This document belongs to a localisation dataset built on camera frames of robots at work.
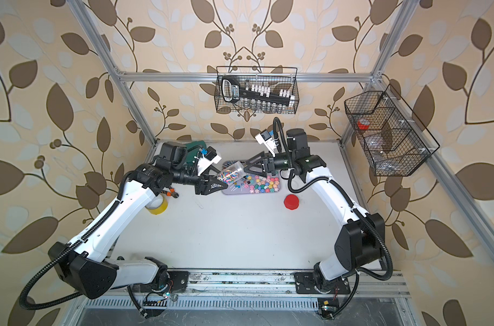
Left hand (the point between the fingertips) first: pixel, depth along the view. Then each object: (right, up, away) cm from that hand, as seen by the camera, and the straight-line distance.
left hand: (221, 177), depth 68 cm
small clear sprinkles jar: (+4, +1, -2) cm, 5 cm away
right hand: (+9, +3, +1) cm, 9 cm away
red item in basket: (+56, +20, +13) cm, 60 cm away
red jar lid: (+29, -14, +25) cm, 40 cm away
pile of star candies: (+13, -6, +32) cm, 35 cm away
